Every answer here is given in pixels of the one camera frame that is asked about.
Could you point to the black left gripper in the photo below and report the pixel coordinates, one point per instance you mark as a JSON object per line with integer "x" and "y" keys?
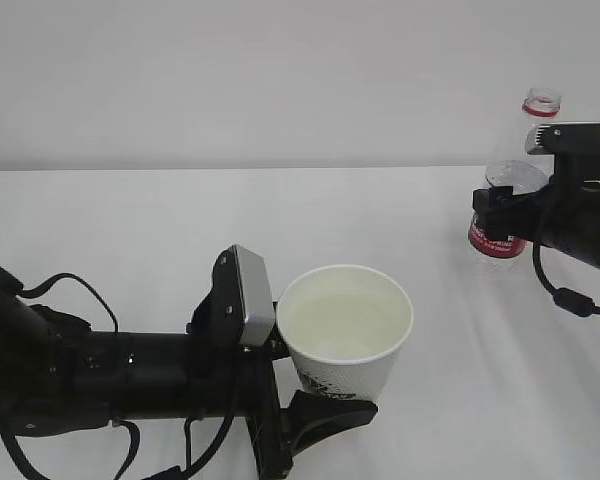
{"x": 241, "y": 384}

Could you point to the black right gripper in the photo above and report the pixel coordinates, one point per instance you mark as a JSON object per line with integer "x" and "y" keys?
{"x": 567, "y": 208}

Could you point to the clear water bottle red label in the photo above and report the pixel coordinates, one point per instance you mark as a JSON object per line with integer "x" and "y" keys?
{"x": 512, "y": 166}

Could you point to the white paper cup green logo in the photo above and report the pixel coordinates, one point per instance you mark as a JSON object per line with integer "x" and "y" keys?
{"x": 344, "y": 326}

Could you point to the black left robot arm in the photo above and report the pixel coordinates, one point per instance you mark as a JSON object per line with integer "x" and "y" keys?
{"x": 58, "y": 375}

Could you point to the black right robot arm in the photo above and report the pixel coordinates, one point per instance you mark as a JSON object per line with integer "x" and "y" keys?
{"x": 563, "y": 215}

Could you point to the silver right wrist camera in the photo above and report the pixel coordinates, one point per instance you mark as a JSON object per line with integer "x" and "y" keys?
{"x": 570, "y": 138}

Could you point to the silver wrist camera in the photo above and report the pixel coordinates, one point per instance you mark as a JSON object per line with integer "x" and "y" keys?
{"x": 570, "y": 138}
{"x": 237, "y": 313}

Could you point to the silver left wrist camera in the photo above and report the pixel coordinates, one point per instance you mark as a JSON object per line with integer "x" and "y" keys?
{"x": 237, "y": 313}

